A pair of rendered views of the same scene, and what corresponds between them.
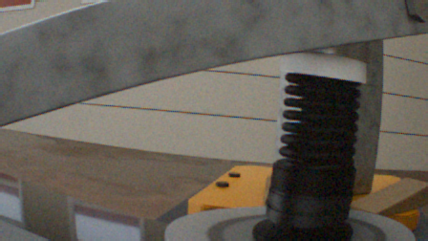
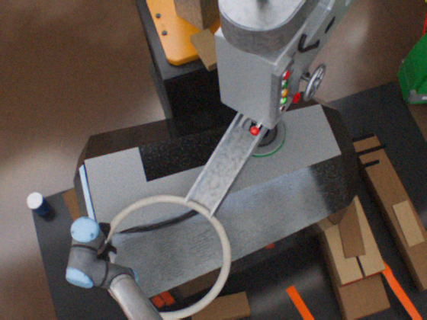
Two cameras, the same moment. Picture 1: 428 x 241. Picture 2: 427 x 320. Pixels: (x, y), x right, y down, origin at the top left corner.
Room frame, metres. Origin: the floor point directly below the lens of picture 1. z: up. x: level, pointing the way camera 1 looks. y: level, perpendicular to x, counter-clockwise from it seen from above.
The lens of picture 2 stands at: (-0.42, 0.50, 2.86)
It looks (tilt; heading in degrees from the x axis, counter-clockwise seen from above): 66 degrees down; 336
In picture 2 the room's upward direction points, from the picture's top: 9 degrees counter-clockwise
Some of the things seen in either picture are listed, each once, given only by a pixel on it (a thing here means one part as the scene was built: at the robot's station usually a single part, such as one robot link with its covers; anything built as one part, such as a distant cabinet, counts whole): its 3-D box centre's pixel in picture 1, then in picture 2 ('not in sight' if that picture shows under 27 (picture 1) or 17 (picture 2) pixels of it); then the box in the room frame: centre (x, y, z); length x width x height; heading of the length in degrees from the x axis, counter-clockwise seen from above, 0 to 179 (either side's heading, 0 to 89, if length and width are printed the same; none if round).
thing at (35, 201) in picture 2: not in sight; (38, 203); (1.03, 1.01, 0.08); 0.10 x 0.10 x 0.13
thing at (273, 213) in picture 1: (310, 209); not in sight; (0.38, -0.08, 0.92); 0.07 x 0.07 x 0.01
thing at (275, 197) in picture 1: (312, 195); not in sight; (0.38, -0.08, 0.93); 0.07 x 0.07 x 0.01
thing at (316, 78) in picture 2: not in sight; (306, 78); (0.32, -0.24, 1.24); 0.15 x 0.10 x 0.15; 114
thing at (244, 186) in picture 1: (320, 195); (202, 14); (1.14, -0.25, 0.76); 0.49 x 0.49 x 0.05; 77
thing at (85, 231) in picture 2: not in sight; (87, 235); (0.24, 0.70, 1.22); 0.10 x 0.09 x 0.12; 143
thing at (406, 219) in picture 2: not in sight; (408, 223); (-0.23, -0.68, 0.13); 0.25 x 0.10 x 0.01; 165
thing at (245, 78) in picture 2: not in sight; (273, 51); (0.41, -0.15, 1.36); 0.36 x 0.22 x 0.45; 114
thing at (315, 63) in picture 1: (325, 54); not in sight; (0.38, -0.08, 1.03); 0.07 x 0.07 x 0.04
